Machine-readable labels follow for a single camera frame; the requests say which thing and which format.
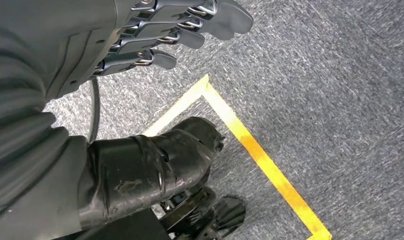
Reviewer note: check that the black robot foot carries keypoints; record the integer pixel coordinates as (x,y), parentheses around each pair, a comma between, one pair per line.
(228,212)

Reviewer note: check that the yellow floor tape square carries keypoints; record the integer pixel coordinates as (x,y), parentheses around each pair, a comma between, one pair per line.
(255,149)

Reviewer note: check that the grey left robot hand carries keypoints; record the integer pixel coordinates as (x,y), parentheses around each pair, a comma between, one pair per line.
(72,33)

